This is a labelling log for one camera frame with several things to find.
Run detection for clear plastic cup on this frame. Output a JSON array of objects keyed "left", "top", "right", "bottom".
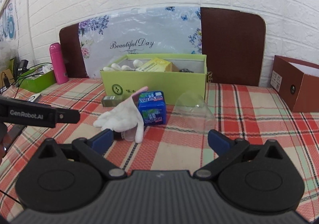
[{"left": 172, "top": 91, "right": 216, "bottom": 136}]

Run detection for translucent plastic tube case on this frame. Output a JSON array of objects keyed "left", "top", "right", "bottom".
[{"left": 121, "top": 126, "right": 137, "bottom": 142}]

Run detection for black cables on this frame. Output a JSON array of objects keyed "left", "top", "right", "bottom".
[{"left": 0, "top": 57, "right": 54, "bottom": 100}]

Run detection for white plastic bag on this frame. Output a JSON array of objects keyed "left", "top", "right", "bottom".
[{"left": 0, "top": 41, "right": 18, "bottom": 72}]

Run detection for small olive green box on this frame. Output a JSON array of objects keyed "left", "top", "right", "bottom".
[{"left": 101, "top": 95, "right": 124, "bottom": 107}]

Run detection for plaid bed sheet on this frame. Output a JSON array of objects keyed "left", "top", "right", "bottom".
[{"left": 1, "top": 79, "right": 318, "bottom": 221}]

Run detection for floral plastic packaged pillow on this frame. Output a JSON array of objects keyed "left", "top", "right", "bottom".
[{"left": 78, "top": 5, "right": 202, "bottom": 78}]

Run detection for brown cardboard shoe box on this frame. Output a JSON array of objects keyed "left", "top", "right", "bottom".
[{"left": 270, "top": 55, "right": 319, "bottom": 113}]

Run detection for dark brown headboard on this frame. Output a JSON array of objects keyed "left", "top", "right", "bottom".
[{"left": 59, "top": 7, "right": 266, "bottom": 86}]

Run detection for green side box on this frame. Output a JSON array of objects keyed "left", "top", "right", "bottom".
[{"left": 17, "top": 62, "right": 56, "bottom": 93}]

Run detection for green cardboard shoe box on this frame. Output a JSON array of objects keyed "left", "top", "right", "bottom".
[{"left": 100, "top": 53, "right": 207, "bottom": 105}]

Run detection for white remote device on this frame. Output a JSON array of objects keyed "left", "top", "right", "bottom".
[{"left": 27, "top": 93, "right": 42, "bottom": 103}]

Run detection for white pink glove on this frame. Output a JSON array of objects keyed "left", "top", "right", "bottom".
[{"left": 93, "top": 86, "right": 148, "bottom": 143}]

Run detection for yellow green paper box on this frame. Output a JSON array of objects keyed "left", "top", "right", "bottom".
[{"left": 136, "top": 58, "right": 179, "bottom": 72}]

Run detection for pink thermos bottle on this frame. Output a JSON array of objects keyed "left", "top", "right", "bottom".
[{"left": 49, "top": 42, "right": 69, "bottom": 85}]

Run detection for blue mentos gum box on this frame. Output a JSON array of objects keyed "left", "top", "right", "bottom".
[{"left": 137, "top": 91, "right": 166, "bottom": 126}]

